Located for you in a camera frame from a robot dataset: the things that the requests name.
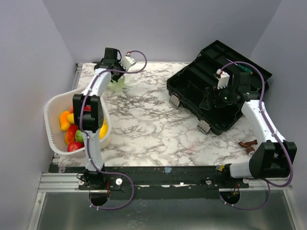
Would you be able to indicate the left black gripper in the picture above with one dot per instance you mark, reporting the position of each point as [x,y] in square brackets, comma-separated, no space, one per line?
[116,78]

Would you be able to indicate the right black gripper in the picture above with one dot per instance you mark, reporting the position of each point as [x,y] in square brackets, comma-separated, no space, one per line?
[211,92]

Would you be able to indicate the green plastic bag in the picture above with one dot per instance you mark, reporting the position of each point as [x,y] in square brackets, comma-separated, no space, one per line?
[117,86]

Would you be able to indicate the green fake custard apple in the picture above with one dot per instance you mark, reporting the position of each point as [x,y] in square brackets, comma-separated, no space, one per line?
[78,136]

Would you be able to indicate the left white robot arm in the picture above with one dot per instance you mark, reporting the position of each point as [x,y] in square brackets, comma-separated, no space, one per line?
[89,116]

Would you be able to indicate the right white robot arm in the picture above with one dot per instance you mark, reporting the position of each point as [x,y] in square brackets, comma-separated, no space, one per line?
[274,154]

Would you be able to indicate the dark red fake pomegranate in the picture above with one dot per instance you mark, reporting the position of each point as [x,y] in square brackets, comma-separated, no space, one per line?
[87,108]

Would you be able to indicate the yellow fake banana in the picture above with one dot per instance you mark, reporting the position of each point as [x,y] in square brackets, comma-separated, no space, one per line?
[103,130]

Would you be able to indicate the red fake apple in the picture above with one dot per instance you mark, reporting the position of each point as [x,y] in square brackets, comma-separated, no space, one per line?
[75,145]

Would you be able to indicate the black plastic toolbox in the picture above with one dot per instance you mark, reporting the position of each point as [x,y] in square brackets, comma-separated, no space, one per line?
[214,85]

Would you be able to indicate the brown small tool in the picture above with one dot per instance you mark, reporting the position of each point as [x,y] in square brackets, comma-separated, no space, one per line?
[249,146]

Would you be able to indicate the white plastic basket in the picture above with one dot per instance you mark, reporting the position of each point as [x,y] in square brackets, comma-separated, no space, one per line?
[52,111]

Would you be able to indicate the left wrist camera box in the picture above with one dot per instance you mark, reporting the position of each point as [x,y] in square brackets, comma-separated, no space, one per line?
[127,61]

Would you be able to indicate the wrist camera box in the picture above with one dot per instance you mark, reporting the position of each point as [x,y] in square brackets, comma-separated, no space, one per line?
[127,61]
[223,79]

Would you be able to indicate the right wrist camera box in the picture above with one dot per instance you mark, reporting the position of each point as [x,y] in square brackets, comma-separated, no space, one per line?
[223,79]

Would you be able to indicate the green handled screwdriver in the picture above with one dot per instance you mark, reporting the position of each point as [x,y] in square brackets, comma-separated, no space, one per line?
[244,69]

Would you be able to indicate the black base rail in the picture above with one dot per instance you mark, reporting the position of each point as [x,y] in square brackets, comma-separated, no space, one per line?
[121,183]

